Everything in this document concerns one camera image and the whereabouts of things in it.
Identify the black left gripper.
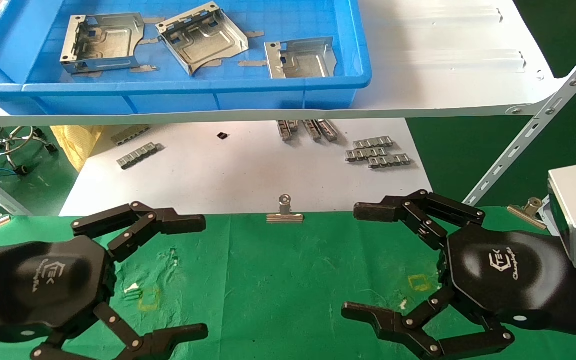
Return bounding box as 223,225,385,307
0,201,209,360

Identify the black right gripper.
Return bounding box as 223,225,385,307
341,189,569,360

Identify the sheet metal bracket part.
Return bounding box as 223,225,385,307
264,36,338,80
156,1,250,77
59,12,145,75

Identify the yellow plastic bag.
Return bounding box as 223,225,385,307
49,125,105,173

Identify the blue plastic bin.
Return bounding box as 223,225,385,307
0,0,373,116

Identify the white shelf board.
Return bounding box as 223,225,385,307
0,0,566,127

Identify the white perforated shelf brace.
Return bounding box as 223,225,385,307
463,30,576,207

